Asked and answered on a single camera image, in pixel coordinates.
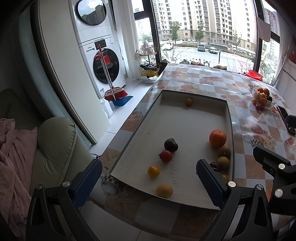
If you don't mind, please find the white washing machine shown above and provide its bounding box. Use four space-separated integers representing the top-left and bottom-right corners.
79 37 127 99

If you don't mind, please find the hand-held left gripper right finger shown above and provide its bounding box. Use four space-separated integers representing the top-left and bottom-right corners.
196 159 274 241

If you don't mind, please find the pink blanket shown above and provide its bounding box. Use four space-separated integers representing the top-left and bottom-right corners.
0 118 38 237

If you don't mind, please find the metal rack with white cloths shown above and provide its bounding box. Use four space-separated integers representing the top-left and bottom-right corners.
134 40 162 84

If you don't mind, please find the yellow lemon-like fruit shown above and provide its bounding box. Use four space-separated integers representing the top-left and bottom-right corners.
156 184 174 198

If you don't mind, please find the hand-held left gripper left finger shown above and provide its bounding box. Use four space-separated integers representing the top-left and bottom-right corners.
26 159 102 241

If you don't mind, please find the white side cabinet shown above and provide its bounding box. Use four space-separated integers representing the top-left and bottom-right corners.
276 35 296 98

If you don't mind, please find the metal pole with black head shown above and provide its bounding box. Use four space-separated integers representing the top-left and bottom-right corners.
272 54 286 87

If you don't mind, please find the smartphone with red case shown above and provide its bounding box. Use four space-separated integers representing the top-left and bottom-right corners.
277 105 296 135

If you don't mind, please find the red round fruit with stem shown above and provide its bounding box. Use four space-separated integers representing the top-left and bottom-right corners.
159 150 173 163

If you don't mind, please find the white slipper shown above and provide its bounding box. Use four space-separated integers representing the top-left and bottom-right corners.
140 75 159 84

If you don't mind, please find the white plastic jug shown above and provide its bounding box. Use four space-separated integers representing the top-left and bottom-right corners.
98 97 114 118

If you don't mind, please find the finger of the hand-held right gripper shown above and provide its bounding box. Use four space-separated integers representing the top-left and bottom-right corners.
253 144 296 214
286 116 296 134

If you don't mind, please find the red plastic basin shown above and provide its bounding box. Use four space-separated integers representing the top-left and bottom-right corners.
245 70 264 80

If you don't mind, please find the white tall cabinet panel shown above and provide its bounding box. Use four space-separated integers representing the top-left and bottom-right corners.
32 0 111 144

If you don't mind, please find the large orange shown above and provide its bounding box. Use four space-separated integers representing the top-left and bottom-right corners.
209 130 227 148

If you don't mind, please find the blue dustpan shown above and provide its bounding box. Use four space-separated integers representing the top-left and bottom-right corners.
112 95 134 107

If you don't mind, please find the green armchair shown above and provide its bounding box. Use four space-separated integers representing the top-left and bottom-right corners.
0 88 93 232

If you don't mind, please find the clear glass bowl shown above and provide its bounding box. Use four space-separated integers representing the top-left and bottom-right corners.
252 85 274 109

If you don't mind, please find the red broom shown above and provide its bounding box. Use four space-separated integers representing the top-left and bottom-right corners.
94 44 128 101

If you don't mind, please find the hanging grey cloth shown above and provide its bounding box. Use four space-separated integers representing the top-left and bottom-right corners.
257 15 271 42

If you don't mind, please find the white curtain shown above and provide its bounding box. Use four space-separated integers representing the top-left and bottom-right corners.
113 0 139 80

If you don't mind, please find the small yellow round fruit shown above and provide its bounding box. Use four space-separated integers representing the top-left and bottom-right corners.
148 165 160 177

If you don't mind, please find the grey rectangular tray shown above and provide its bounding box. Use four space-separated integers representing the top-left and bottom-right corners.
109 89 234 210

